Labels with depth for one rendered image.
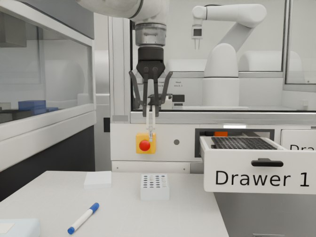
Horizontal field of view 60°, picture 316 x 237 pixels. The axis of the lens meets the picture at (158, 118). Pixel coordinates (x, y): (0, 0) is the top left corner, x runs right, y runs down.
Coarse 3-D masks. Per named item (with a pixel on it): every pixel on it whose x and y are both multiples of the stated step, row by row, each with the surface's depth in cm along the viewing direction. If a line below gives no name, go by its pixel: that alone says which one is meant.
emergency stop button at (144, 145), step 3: (141, 141) 98; (144, 141) 98; (147, 141) 98; (141, 144) 98; (144, 144) 97; (147, 144) 97; (141, 147) 98; (144, 147) 98; (147, 147) 98; (144, 150) 98
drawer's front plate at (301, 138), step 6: (282, 132) 100; (288, 132) 99; (294, 132) 99; (300, 132) 99; (306, 132) 99; (312, 132) 99; (282, 138) 100; (288, 138) 99; (294, 138) 99; (300, 138) 99; (306, 138) 99; (312, 138) 99; (282, 144) 100; (288, 144) 100; (294, 144) 100; (300, 144) 100; (306, 144) 99; (312, 144) 99
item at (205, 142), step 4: (200, 136) 105; (204, 136) 105; (208, 136) 105; (212, 136) 105; (216, 136) 105; (220, 136) 105; (224, 136) 105; (200, 140) 102; (204, 140) 98; (208, 140) 105; (264, 140) 103; (268, 140) 99; (200, 144) 101; (204, 144) 91; (208, 144) 105; (212, 144) 105; (272, 144) 94; (276, 144) 91; (200, 148) 99; (204, 148) 89; (208, 148) 86; (276, 148) 90; (284, 148) 86; (200, 152) 99; (204, 152) 89; (204, 156) 87
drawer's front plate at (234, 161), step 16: (208, 160) 70; (224, 160) 70; (240, 160) 69; (288, 160) 68; (304, 160) 68; (208, 176) 70; (224, 176) 70; (240, 176) 70; (256, 176) 70; (256, 192) 70; (272, 192) 70; (288, 192) 70; (304, 192) 69
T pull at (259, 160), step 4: (252, 160) 66; (256, 160) 66; (260, 160) 66; (264, 160) 66; (268, 160) 66; (272, 160) 66; (252, 164) 66; (256, 164) 66; (260, 164) 65; (264, 164) 65; (268, 164) 65; (272, 164) 65; (276, 164) 65; (280, 164) 65
